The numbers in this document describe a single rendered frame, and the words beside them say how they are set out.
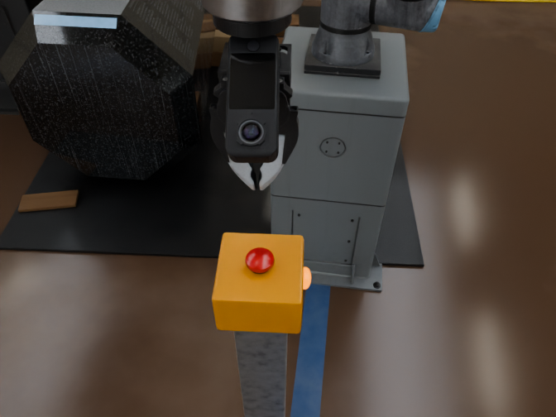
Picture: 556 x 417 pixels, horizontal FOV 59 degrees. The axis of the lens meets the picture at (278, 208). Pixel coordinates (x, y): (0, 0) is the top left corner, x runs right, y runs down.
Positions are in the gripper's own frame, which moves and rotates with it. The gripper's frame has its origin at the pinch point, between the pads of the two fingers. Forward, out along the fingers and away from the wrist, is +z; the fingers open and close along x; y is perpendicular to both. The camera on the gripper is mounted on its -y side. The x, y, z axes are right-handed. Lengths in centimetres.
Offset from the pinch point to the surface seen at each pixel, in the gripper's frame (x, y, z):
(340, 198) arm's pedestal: -20, 78, 79
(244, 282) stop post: 1.9, -3.0, 15.2
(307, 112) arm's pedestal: -7, 79, 45
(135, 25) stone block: 57, 131, 45
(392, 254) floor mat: -45, 89, 122
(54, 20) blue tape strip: 86, 129, 43
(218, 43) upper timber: 45, 233, 106
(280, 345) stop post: -3.0, -4.0, 30.0
